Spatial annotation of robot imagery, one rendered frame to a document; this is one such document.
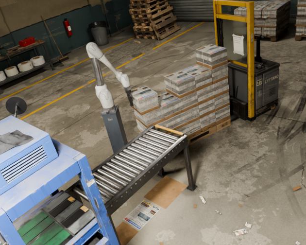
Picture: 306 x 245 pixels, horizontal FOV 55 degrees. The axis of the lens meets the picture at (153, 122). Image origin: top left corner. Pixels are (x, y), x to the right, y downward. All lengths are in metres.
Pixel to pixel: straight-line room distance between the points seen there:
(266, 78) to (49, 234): 3.75
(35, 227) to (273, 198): 2.55
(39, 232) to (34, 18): 8.16
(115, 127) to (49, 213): 1.47
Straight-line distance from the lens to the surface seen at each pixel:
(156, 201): 3.81
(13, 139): 2.20
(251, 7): 4.33
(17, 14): 10.03
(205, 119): 4.55
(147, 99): 3.84
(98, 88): 3.89
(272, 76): 5.04
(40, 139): 2.11
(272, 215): 3.59
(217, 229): 3.44
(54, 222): 2.87
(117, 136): 3.97
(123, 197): 2.88
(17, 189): 2.11
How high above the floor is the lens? 2.71
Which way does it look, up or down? 31 degrees down
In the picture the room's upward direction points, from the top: 12 degrees counter-clockwise
